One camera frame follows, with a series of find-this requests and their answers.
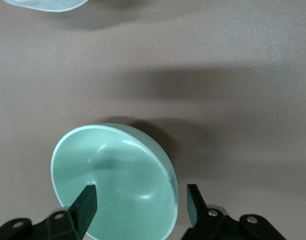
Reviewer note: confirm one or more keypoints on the green bowl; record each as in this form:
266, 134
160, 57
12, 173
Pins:
128, 180

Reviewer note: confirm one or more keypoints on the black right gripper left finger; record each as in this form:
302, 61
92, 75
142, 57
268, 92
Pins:
84, 207

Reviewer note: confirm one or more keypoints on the brown table cover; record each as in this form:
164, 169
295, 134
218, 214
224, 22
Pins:
218, 37

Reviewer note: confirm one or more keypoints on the clear plastic food container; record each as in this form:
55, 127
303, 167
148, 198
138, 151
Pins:
48, 3

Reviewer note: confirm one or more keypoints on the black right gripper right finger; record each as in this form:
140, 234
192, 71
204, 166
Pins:
195, 207

